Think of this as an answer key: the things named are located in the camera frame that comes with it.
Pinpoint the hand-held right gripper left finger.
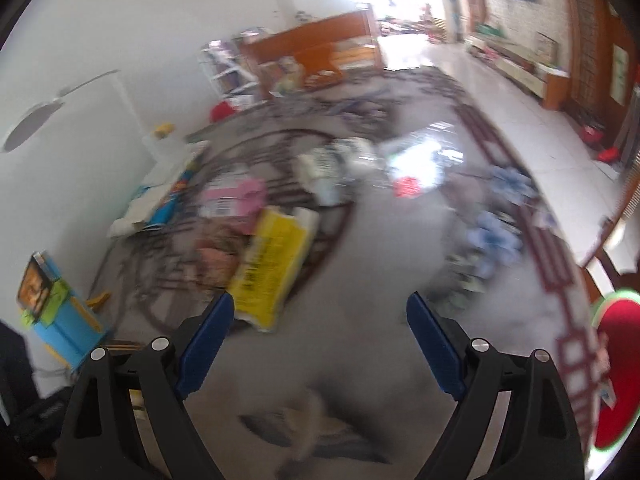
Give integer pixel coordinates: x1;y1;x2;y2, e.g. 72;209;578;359
57;292;236;480

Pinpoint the black chair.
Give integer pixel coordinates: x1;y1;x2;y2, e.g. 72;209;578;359
0;319;77;463

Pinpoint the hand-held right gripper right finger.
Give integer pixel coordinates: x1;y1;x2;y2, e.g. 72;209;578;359
406;291;586;480

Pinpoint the white bookshelf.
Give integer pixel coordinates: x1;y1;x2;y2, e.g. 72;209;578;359
196;34;262;112

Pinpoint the colourful blue cardboard box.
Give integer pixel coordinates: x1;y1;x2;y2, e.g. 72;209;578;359
16;249;114;367

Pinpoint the low wooden cabinet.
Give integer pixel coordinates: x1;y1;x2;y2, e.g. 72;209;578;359
466;31;572;109

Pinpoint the wooden bench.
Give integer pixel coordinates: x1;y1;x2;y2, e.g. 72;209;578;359
239;9;387;97

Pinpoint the crumpled brown paper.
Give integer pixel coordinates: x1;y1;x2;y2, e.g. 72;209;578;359
194;229;252;287

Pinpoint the clear plastic bottle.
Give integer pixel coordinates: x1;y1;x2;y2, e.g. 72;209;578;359
384;129;472;202

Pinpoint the yellow packet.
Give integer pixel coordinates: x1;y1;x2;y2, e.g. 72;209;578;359
226;206;322;334

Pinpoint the white and blue milk carton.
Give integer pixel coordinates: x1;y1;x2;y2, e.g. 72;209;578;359
292;138;384;207

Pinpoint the stack of books and papers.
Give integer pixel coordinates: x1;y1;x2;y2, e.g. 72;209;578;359
106;139;212;239

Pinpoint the red watermelon print cushion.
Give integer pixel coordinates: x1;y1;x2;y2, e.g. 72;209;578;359
589;289;640;454

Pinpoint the small red object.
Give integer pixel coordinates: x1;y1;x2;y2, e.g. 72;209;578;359
209;102;239;124

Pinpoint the red floor basin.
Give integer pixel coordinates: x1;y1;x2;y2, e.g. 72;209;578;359
579;124;622;164

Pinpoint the pink crumpled snack bag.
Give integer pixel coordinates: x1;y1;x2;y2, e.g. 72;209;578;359
196;174;269;234

